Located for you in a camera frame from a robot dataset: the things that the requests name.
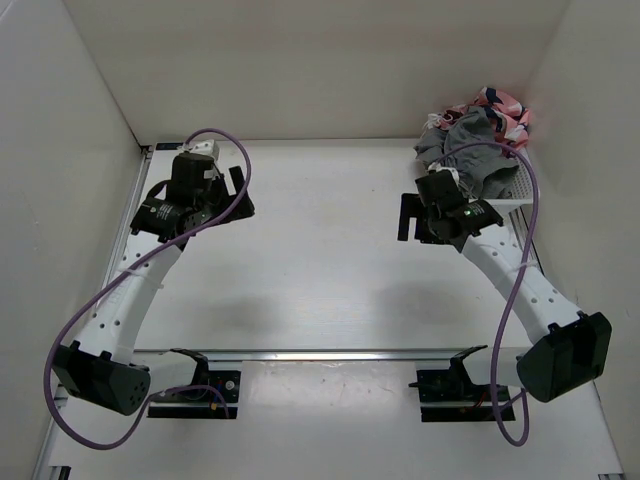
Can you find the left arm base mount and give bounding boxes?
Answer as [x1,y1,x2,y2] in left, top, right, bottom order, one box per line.
[147,349,241,420]

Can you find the aluminium frame rail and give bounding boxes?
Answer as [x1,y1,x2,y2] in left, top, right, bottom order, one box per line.
[132,349,524,364]

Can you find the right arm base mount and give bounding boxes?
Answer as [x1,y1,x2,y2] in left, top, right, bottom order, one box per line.
[408,345,494,423]

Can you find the grey shorts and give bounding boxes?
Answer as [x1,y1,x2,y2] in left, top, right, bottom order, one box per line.
[414,107,519,199]

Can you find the pink patterned shorts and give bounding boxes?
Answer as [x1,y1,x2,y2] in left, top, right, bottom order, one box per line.
[422,86,530,150]

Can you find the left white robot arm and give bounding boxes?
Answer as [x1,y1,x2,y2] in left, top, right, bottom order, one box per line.
[44,149,255,416]

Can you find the white plastic basket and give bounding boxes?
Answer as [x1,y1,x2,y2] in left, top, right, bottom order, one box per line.
[479,152,533,215]

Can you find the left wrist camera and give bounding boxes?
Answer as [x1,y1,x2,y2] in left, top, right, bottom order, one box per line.
[182,139,219,161]

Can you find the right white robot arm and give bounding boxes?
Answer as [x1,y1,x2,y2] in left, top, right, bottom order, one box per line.
[398,171,612,403]

